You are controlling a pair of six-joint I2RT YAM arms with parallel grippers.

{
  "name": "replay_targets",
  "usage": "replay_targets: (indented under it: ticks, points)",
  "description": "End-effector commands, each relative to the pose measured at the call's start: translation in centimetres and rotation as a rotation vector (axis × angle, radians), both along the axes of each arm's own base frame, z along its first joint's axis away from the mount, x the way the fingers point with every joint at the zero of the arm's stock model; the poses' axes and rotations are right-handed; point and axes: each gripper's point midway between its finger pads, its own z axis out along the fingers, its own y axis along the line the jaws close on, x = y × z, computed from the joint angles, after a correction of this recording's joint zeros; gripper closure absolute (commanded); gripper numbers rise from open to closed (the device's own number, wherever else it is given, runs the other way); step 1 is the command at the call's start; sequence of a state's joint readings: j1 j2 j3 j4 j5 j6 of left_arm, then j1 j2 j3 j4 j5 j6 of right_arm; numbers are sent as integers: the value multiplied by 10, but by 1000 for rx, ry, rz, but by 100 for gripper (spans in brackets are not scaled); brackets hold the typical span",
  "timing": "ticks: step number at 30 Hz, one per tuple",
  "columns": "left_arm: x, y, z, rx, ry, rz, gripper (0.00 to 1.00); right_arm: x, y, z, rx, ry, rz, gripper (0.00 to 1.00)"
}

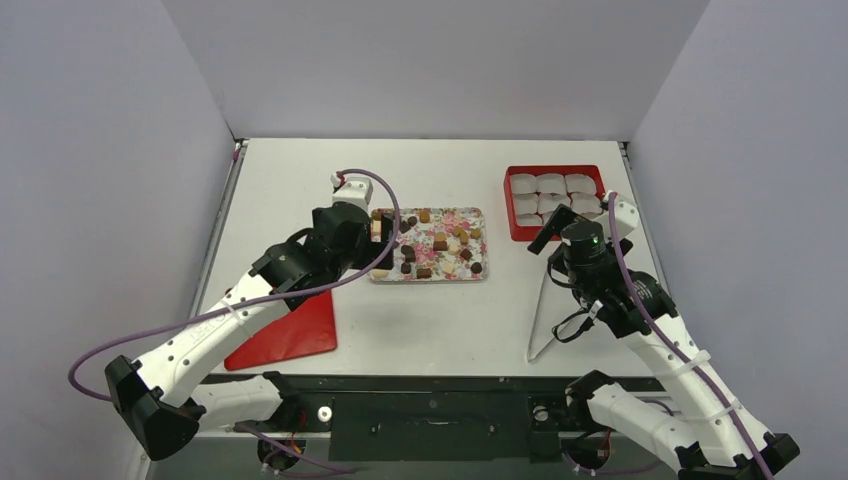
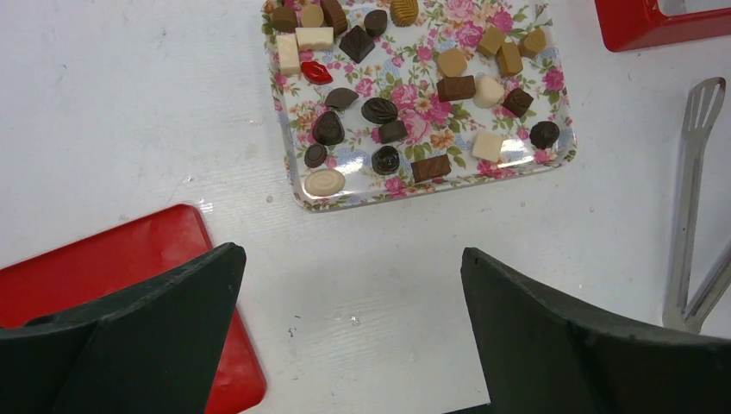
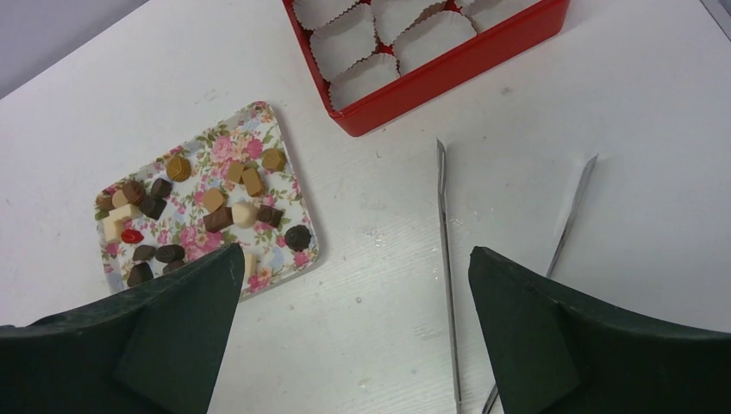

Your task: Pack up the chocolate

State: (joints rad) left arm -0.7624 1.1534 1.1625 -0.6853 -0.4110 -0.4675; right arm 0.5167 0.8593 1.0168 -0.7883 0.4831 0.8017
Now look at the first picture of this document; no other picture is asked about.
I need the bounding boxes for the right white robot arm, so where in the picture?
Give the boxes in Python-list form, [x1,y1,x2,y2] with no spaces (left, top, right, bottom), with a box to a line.
[528,199,800,479]

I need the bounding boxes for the red chocolate box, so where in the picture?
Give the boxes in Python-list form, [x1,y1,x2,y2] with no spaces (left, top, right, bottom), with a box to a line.
[503,165,605,242]

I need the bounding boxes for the metal serving tongs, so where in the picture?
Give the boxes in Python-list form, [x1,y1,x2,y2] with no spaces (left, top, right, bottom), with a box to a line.
[525,272,567,364]

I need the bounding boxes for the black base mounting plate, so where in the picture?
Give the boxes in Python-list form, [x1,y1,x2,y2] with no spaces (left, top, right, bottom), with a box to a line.
[246,375,590,462]

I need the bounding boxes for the red box lid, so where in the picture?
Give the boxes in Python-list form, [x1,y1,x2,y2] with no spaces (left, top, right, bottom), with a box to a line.
[223,292,338,371]

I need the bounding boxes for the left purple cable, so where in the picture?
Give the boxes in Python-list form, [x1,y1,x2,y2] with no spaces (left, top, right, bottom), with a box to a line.
[68,168,403,403]

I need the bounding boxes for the floral rectangular tray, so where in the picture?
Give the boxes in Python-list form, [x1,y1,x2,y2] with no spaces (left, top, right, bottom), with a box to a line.
[370,207,489,284]

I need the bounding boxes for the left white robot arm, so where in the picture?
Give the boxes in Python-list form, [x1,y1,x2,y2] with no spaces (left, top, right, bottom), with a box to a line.
[105,201,400,461]

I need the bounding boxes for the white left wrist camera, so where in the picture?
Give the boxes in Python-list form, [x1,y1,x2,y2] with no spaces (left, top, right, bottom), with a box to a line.
[331,173,374,213]

